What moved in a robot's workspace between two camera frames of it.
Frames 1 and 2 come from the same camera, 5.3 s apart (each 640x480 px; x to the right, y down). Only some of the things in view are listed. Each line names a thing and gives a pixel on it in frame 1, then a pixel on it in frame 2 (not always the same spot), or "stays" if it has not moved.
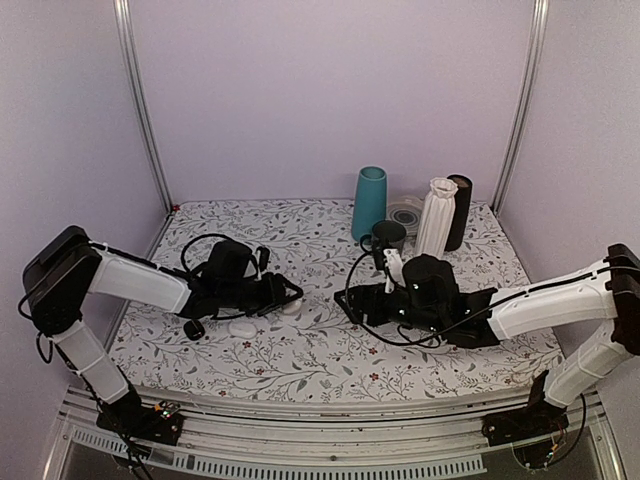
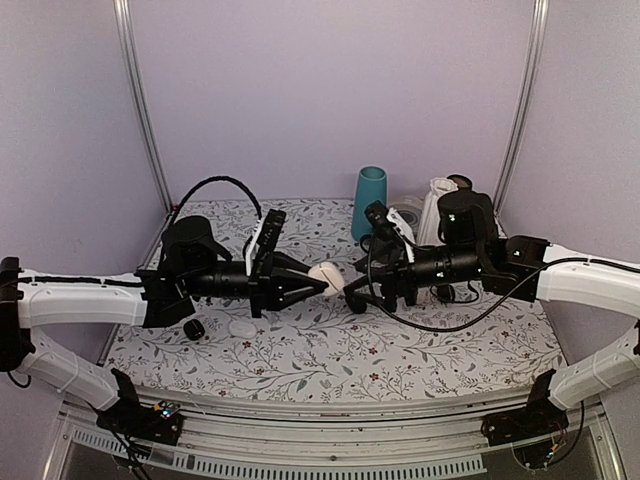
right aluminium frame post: x=537 y=54 stays
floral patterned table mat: x=313 y=347 stays
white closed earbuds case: x=242 y=329 stays
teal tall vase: x=369 y=200 stays
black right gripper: x=375 y=316 -> x=349 y=289
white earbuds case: x=292 y=307 -> x=329 y=274
